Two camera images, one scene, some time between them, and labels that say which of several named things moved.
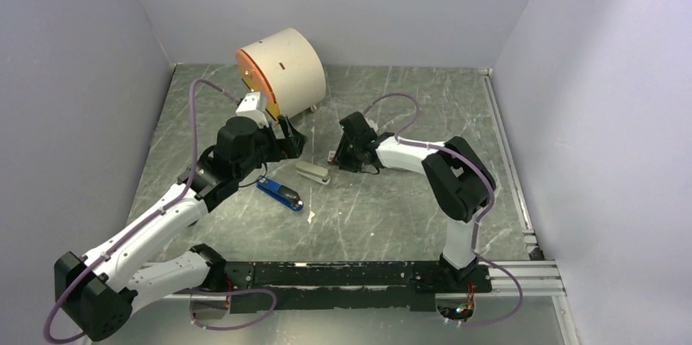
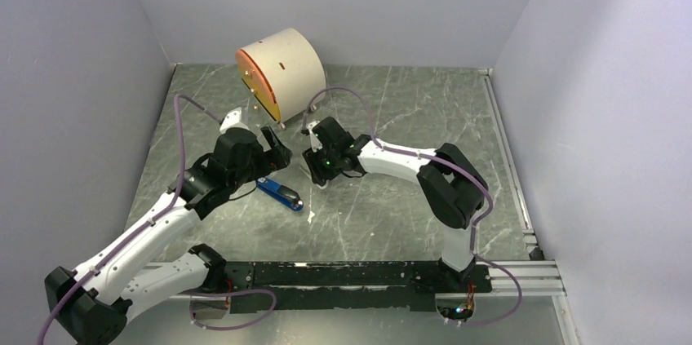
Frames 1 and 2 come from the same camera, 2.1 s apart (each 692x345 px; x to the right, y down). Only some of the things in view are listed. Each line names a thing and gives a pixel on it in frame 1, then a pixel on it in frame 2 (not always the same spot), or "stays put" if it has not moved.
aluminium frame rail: [530, 279] stays put
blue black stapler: [284, 194] stays put
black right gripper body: [346, 155] to [322, 164]
